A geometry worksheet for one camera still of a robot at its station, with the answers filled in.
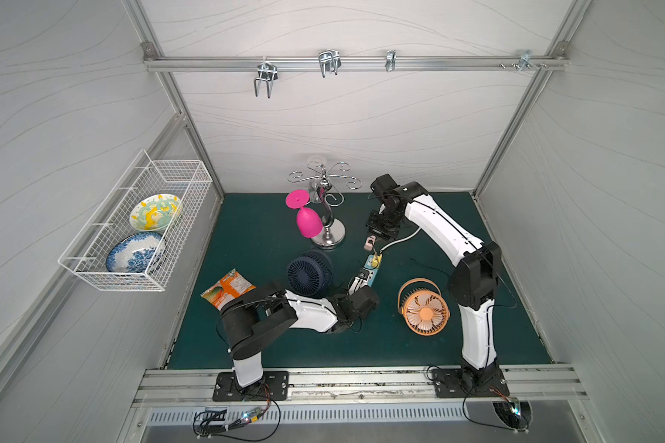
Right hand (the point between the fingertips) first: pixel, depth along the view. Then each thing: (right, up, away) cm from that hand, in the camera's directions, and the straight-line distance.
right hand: (368, 233), depth 88 cm
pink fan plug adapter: (0, -4, -2) cm, 4 cm away
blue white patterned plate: (-56, -3, -25) cm, 61 cm away
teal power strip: (+2, -13, +1) cm, 13 cm away
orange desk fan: (+16, -21, -9) cm, 28 cm away
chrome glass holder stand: (-13, +17, -2) cm, 21 cm away
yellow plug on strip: (+3, -10, +5) cm, 12 cm away
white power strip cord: (+15, -4, +16) cm, 23 cm away
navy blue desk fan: (-18, -13, -3) cm, 22 cm away
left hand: (-1, -22, +2) cm, 22 cm away
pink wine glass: (-19, +3, 0) cm, 20 cm away
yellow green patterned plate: (-57, +6, -18) cm, 60 cm away
